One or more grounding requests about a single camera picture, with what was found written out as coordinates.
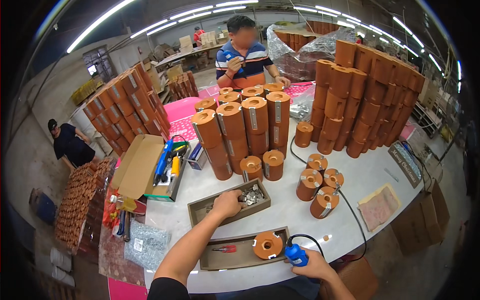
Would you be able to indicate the bottle of yellow liquid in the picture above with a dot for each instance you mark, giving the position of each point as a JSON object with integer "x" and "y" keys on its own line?
{"x": 123, "y": 203}

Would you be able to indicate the pink cloth pad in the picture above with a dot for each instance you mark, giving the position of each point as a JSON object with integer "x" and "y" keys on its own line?
{"x": 378, "y": 208}

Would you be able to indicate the small stack of brown cylinders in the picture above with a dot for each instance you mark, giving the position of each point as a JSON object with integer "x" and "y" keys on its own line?
{"x": 183, "y": 85}

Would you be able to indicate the white rolls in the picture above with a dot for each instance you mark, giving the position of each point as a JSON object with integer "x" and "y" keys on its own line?
{"x": 62, "y": 266}

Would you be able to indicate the pink patterned sheet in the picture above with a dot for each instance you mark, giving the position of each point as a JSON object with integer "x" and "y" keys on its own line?
{"x": 180, "y": 120}

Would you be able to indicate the large stack of plain cylinders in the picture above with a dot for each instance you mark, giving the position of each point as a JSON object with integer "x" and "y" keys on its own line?
{"x": 369, "y": 97}

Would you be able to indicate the plastic wrapped pallet of cylinders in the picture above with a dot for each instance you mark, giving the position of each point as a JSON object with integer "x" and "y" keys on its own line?
{"x": 296, "y": 45}

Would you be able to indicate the pallet stack of bracketed cylinders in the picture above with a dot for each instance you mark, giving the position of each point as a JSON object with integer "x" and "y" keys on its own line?
{"x": 127, "y": 108}

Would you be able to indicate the brown cylinder with hexagonal hole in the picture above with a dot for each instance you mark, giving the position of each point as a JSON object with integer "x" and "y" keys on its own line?
{"x": 267, "y": 245}

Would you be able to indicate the person's left fingers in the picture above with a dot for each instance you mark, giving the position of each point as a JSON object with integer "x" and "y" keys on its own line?
{"x": 240, "y": 198}

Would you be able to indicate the work table with cartons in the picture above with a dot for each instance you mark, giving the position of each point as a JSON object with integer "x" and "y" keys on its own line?
{"x": 191, "y": 48}

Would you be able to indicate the small blue box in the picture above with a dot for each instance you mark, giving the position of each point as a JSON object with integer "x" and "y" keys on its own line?
{"x": 197, "y": 159}

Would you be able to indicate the blue bin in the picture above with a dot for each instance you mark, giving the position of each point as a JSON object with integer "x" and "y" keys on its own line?
{"x": 43, "y": 206}

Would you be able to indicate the open cardboard box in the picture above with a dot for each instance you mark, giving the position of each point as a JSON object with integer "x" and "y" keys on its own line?
{"x": 137, "y": 168}

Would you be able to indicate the person's right fingers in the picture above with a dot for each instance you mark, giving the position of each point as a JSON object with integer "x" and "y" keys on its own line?
{"x": 310, "y": 253}

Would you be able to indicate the stack of bracketed brown cylinders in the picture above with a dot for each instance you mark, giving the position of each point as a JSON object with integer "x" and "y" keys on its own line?
{"x": 243, "y": 127}

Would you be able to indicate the heap of brown cylinders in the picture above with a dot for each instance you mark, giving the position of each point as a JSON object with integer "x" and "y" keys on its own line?
{"x": 80, "y": 204}

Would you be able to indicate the plain brown cylinder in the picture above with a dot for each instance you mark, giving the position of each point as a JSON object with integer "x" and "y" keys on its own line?
{"x": 303, "y": 135}

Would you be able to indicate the clear bag of metal brackets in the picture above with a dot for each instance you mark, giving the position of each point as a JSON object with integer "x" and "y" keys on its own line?
{"x": 302, "y": 108}

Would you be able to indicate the long wooden tray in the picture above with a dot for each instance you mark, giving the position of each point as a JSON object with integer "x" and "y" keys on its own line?
{"x": 232, "y": 258}

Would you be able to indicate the single metal bracket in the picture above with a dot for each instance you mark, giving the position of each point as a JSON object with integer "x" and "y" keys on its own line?
{"x": 391, "y": 175}

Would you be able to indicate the person's left hand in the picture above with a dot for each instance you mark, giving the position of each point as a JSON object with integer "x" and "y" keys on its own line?
{"x": 227, "y": 205}

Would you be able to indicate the clear bag of screws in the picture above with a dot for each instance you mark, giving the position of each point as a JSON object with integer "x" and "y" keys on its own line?
{"x": 146, "y": 245}

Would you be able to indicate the blue electric screwdriver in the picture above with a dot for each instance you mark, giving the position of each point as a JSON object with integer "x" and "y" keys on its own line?
{"x": 163, "y": 162}
{"x": 229, "y": 56}
{"x": 295, "y": 255}

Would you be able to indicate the person's body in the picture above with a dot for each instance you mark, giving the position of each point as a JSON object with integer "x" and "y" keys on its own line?
{"x": 210, "y": 290}

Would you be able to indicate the person's right hand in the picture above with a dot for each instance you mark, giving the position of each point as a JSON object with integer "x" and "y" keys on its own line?
{"x": 318, "y": 267}

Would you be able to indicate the pile of metal brackets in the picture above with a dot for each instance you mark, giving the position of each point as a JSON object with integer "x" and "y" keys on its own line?
{"x": 254, "y": 195}

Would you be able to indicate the yellow electric screwdriver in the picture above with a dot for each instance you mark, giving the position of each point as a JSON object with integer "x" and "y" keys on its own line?
{"x": 175, "y": 168}

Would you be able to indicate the brown cylinder with metal brackets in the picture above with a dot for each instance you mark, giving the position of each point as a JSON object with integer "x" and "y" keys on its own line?
{"x": 333, "y": 178}
{"x": 308, "y": 185}
{"x": 324, "y": 203}
{"x": 317, "y": 163}

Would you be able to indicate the brown cardboard carton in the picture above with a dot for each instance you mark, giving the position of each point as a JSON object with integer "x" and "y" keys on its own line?
{"x": 423, "y": 221}

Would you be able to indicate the wooden tray with brackets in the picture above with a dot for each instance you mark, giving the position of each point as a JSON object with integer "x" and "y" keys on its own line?
{"x": 210, "y": 210}

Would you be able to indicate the wooden lettered sign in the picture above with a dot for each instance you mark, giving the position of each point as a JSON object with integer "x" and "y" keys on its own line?
{"x": 405, "y": 165}

